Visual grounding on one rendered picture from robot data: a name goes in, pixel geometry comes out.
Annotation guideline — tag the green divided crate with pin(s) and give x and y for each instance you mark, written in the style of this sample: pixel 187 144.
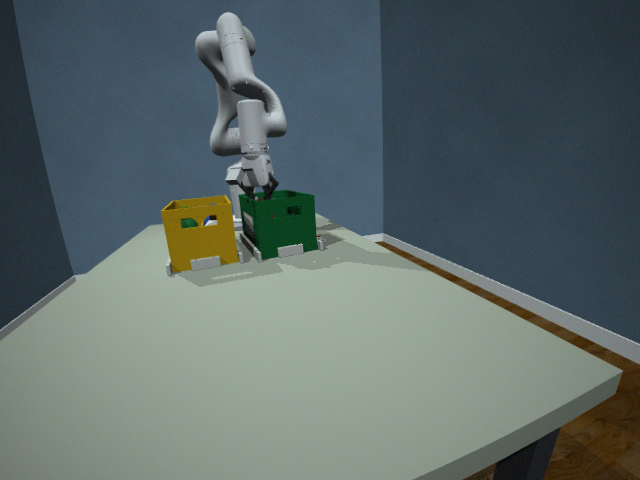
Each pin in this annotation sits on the green divided crate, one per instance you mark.
pixel 296 223

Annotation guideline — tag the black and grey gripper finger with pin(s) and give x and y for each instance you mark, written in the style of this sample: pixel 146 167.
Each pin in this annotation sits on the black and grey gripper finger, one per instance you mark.
pixel 269 191
pixel 247 192

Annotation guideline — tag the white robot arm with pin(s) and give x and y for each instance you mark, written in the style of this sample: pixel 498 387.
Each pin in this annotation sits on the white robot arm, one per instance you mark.
pixel 237 75

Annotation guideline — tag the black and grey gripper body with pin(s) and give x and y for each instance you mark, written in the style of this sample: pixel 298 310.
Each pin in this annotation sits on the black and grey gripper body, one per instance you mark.
pixel 262 166

